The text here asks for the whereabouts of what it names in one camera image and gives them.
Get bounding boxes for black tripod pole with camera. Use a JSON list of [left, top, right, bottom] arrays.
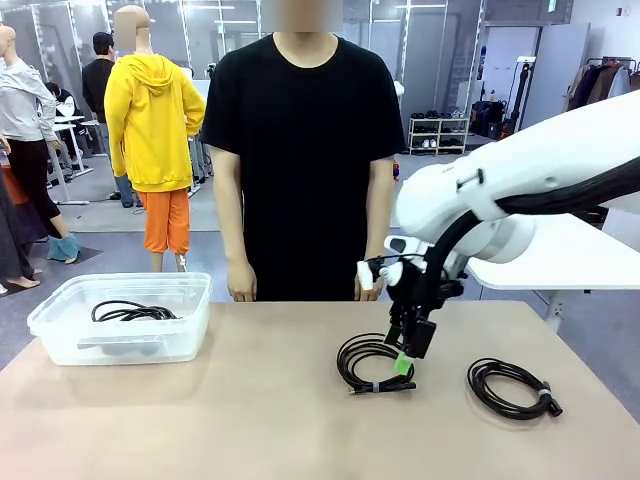
[[499, 55, 537, 139]]

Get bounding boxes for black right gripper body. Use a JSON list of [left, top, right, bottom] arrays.
[[387, 267, 464, 326]]

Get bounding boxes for white shoe rack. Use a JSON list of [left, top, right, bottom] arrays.
[[408, 110, 471, 156]]

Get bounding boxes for black bags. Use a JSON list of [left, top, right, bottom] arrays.
[[470, 99, 511, 140]]

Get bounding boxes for large white table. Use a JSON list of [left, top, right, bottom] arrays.
[[399, 178, 640, 331]]

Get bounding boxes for black power cable with plug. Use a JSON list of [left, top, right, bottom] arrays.
[[91, 299, 166, 323]]

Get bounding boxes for clear plastic storage box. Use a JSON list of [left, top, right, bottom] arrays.
[[27, 272, 214, 366]]

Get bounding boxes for person's left hand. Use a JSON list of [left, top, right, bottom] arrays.
[[355, 272, 385, 303]]

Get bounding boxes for grey partition panel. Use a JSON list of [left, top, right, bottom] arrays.
[[514, 22, 592, 134]]

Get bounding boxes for mannequin in yellow hoodie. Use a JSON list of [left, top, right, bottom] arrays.
[[103, 4, 207, 274]]

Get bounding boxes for person's right forearm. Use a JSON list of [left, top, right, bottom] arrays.
[[219, 204, 254, 271]]

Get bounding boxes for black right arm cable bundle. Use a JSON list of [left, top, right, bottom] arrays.
[[422, 154, 640, 311]]

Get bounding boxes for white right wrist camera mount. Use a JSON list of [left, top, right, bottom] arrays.
[[355, 236, 431, 292]]

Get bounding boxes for man in black sweater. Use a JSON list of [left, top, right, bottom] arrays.
[[81, 31, 144, 209]]

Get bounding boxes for person's left forearm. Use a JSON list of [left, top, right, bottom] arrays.
[[363, 199, 394, 274]]

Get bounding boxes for mannequin in dark skirt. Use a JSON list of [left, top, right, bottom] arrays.
[[0, 167, 44, 296]]

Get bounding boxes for person in black t-shirt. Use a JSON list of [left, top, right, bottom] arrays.
[[199, 0, 406, 303]]

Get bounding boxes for teal cloth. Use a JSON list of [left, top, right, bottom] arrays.
[[47, 233, 81, 265]]

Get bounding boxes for orange object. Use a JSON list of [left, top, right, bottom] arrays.
[[0, 164, 29, 206]]

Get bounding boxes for dark brown cable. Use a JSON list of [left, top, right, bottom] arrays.
[[466, 357, 565, 421]]

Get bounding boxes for black USB cable coil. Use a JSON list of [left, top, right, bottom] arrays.
[[336, 333, 418, 397]]

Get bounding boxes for white office desk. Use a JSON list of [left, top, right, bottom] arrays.
[[49, 113, 96, 206]]

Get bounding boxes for mannequin in grey top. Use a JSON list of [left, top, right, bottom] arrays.
[[0, 24, 71, 241]]

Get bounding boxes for clothes rack with coats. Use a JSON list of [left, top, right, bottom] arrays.
[[564, 55, 640, 114]]

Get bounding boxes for seated person in varsity jacket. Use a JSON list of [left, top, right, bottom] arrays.
[[45, 82, 76, 126]]

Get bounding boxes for person's right hand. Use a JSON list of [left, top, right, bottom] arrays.
[[226, 264, 259, 303]]

